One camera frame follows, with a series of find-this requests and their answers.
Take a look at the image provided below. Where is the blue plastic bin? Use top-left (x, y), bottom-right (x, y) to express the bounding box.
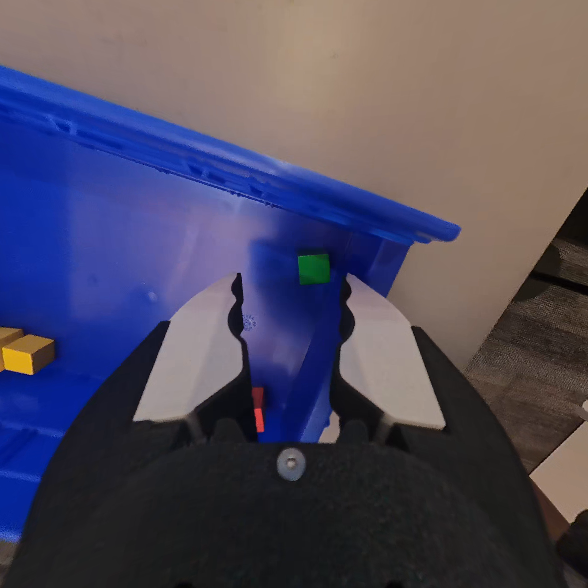
top-left (0, 64), bottom-right (462, 543)

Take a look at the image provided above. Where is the green cube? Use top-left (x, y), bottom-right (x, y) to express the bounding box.
top-left (297, 252), bottom-right (331, 285)

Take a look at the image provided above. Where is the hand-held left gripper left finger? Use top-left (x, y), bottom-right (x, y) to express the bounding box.
top-left (132, 272), bottom-right (255, 422)

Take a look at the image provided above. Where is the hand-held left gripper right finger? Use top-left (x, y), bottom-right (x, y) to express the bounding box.
top-left (329, 273), bottom-right (447, 444)

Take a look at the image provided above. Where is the pale grey flat plate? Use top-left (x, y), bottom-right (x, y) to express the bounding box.
top-left (528, 420), bottom-right (588, 524)

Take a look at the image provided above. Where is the yellow cube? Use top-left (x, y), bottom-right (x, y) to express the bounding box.
top-left (1, 334), bottom-right (56, 376)
top-left (0, 327), bottom-right (25, 372)

